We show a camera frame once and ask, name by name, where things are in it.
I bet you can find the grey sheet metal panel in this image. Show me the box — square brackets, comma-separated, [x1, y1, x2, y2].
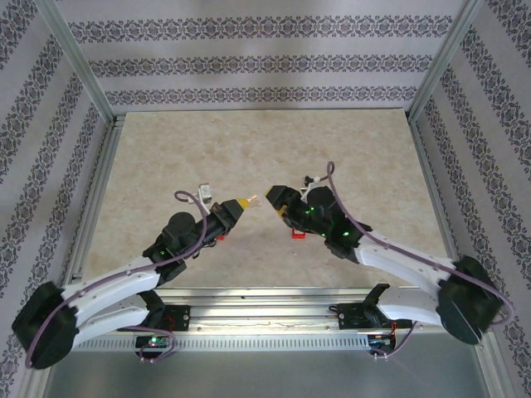
[41, 347, 490, 398]

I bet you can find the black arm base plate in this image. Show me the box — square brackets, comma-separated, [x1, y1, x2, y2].
[329, 302, 412, 331]
[115, 304, 192, 332]

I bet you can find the aluminium frame corner post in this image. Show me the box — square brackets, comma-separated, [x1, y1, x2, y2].
[407, 0, 486, 124]
[35, 0, 116, 125]

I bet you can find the aluminium table side rail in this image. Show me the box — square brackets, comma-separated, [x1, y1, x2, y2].
[68, 118, 125, 291]
[408, 118, 472, 291]

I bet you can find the aluminium arm base rail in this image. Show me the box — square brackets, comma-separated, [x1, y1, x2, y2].
[74, 288, 497, 332]

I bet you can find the perforated grey cable duct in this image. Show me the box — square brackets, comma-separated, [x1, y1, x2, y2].
[74, 333, 370, 352]

